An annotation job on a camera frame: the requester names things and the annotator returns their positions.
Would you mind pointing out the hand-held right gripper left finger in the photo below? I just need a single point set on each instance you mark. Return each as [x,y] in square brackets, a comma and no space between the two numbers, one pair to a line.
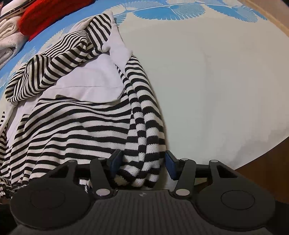
[116,161]

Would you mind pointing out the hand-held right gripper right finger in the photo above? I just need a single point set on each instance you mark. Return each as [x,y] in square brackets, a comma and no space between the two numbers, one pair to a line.
[170,166]

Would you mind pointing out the striped shirt with white vest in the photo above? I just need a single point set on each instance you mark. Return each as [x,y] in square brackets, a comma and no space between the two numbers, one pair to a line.
[79,126]

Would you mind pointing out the red folded blanket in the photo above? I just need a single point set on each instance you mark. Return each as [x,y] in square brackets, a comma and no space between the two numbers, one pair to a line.
[45,15]

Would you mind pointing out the white rolled quilt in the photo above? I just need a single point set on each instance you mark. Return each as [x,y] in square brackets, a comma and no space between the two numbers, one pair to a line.
[9,34]

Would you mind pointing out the navy trimmed folded blanket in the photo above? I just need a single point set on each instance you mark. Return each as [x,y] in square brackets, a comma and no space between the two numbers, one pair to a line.
[13,6]

